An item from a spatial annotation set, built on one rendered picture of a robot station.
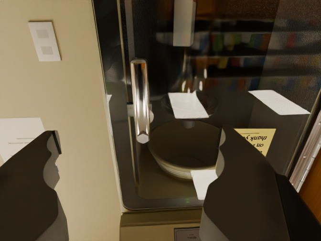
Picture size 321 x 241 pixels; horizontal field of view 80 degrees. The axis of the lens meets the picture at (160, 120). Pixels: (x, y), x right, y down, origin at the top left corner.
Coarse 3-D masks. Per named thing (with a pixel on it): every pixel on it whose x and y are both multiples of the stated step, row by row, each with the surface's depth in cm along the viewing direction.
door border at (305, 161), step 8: (320, 112) 27; (320, 120) 27; (312, 128) 28; (320, 128) 28; (312, 136) 29; (320, 136) 29; (312, 144) 29; (304, 152) 30; (312, 152) 30; (304, 160) 31; (312, 160) 30; (296, 168) 32; (304, 168) 32; (296, 176) 33; (296, 184) 33
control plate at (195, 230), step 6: (180, 228) 34; (186, 228) 34; (192, 228) 34; (198, 228) 34; (174, 234) 34; (180, 234) 34; (186, 234) 34; (192, 234) 34; (198, 234) 34; (174, 240) 34; (180, 240) 34; (186, 240) 34; (192, 240) 34; (198, 240) 34
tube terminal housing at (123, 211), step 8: (88, 0) 20; (88, 8) 20; (96, 40) 22; (96, 48) 22; (96, 56) 23; (104, 96) 25; (104, 104) 26; (112, 144) 29; (112, 152) 29; (120, 200) 35; (120, 208) 36; (176, 208) 37; (184, 208) 37; (192, 208) 37; (200, 208) 37
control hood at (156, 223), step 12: (132, 216) 36; (144, 216) 36; (156, 216) 36; (168, 216) 36; (180, 216) 36; (192, 216) 36; (120, 228) 34; (132, 228) 34; (144, 228) 34; (156, 228) 34; (168, 228) 34; (120, 240) 34; (132, 240) 34; (144, 240) 34; (156, 240) 34; (168, 240) 34
